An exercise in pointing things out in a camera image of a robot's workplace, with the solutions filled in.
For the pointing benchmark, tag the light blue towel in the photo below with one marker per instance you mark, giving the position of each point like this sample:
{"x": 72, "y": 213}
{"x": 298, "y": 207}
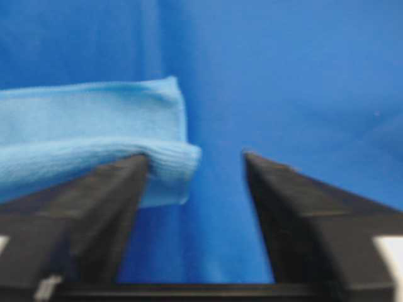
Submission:
{"x": 50, "y": 135}

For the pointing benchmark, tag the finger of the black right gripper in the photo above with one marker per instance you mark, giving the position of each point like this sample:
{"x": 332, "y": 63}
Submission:
{"x": 343, "y": 245}
{"x": 76, "y": 231}

